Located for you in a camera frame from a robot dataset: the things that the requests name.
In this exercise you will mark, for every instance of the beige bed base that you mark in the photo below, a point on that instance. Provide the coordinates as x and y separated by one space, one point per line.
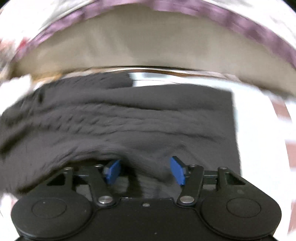
148 41

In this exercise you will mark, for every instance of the dark grey knit sweater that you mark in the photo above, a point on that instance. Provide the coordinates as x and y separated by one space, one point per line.
115 120

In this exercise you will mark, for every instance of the quilted bedspread with purple ruffle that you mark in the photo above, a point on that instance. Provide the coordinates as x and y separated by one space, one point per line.
245 27

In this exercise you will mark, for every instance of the checkered floor mat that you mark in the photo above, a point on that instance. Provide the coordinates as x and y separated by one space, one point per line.
259 129

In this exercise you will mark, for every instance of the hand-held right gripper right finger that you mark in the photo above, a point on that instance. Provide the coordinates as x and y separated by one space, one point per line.
178 170

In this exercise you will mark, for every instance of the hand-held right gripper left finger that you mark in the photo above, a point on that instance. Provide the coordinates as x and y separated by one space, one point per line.
112 172

